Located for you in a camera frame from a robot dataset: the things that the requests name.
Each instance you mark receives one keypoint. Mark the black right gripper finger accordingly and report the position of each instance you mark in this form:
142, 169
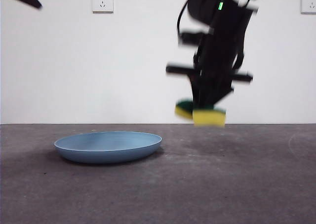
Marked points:
196, 93
217, 93

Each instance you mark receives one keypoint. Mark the yellow sponge with green pad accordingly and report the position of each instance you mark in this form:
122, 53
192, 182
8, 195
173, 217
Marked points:
208, 117

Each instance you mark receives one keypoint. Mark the blue round plate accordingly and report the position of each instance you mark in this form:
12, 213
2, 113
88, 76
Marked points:
108, 148

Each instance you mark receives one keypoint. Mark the white wall socket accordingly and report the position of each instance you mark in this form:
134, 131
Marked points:
309, 3
103, 1

